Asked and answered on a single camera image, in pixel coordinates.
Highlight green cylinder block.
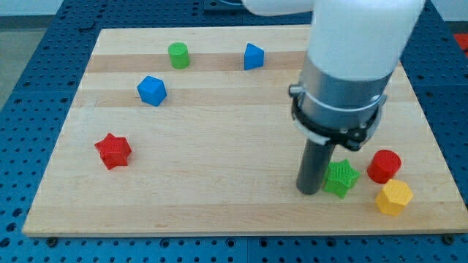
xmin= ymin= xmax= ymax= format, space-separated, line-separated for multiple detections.
xmin=168 ymin=42 xmax=190 ymax=69

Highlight red cylinder block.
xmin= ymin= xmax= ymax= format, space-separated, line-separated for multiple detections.
xmin=366 ymin=150 xmax=402 ymax=184

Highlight blue cube block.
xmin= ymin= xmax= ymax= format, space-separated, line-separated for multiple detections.
xmin=137 ymin=76 xmax=167 ymax=107

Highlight green star block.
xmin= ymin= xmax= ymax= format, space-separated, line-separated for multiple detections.
xmin=323 ymin=159 xmax=361 ymax=199

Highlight red star block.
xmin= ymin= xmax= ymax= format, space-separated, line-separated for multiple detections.
xmin=94 ymin=133 xmax=132 ymax=170

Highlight yellow hexagon block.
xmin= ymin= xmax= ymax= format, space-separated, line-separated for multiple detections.
xmin=375 ymin=179 xmax=414 ymax=216

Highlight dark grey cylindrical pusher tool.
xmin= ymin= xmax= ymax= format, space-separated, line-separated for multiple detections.
xmin=296 ymin=140 xmax=336 ymax=195

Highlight blue triangular prism block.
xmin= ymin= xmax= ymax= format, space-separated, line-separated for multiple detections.
xmin=244 ymin=43 xmax=265 ymax=70

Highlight light wooden board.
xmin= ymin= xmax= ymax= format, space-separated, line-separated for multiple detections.
xmin=23 ymin=25 xmax=467 ymax=237

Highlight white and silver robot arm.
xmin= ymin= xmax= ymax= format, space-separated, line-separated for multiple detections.
xmin=242 ymin=0 xmax=425 ymax=150

